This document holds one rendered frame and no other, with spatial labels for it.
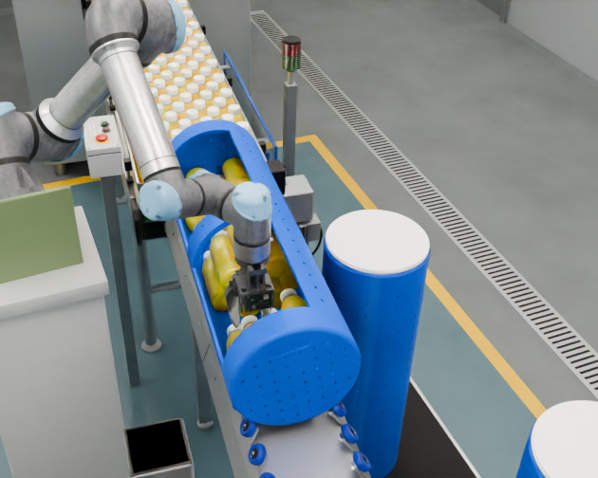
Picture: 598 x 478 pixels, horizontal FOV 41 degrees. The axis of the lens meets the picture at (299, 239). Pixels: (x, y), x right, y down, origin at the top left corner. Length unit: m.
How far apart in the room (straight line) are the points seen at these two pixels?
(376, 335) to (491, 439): 1.02
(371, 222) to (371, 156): 2.32
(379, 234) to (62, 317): 0.84
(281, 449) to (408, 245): 0.68
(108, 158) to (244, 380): 1.03
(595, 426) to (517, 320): 1.81
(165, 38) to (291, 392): 0.78
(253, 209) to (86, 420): 0.86
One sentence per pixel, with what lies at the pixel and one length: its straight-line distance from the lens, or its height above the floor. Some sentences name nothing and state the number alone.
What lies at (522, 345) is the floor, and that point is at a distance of 3.47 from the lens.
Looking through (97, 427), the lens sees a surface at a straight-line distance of 2.19.
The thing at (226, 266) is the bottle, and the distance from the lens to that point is 1.91.
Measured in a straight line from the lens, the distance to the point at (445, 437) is 2.86.
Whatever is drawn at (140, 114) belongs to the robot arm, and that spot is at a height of 1.59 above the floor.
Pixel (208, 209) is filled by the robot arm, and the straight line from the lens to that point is 1.58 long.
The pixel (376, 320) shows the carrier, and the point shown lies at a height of 0.87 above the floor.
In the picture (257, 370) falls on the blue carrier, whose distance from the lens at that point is 1.63.
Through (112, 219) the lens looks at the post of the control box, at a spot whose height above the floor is 0.79.
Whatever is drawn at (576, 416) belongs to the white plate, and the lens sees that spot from 1.81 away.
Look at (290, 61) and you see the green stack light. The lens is 2.70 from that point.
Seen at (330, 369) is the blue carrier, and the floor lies 1.10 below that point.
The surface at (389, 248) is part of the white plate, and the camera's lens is 2.13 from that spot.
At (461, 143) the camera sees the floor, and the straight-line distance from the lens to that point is 4.74.
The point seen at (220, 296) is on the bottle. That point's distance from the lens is 1.94.
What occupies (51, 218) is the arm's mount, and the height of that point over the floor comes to 1.29.
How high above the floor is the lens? 2.33
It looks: 37 degrees down
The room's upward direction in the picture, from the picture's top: 2 degrees clockwise
